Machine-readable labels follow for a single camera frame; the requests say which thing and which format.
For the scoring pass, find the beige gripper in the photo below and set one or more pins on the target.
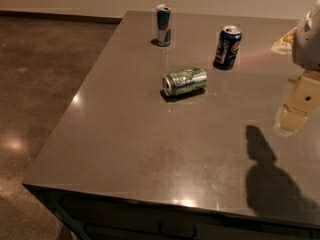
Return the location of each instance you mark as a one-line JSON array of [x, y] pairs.
[[307, 47]]

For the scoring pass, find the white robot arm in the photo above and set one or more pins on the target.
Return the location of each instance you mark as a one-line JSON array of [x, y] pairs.
[[305, 51]]

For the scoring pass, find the blue Pepsi can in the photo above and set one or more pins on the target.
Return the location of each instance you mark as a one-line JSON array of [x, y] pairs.
[[227, 48]]

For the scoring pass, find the green crushed soda can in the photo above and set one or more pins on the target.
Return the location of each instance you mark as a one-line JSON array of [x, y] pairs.
[[184, 81]]

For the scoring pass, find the blue silver Red Bull can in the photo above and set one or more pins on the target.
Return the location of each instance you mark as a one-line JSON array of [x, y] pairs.
[[163, 25]]

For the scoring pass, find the grey table cabinet base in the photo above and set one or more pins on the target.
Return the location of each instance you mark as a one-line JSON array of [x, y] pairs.
[[98, 217]]

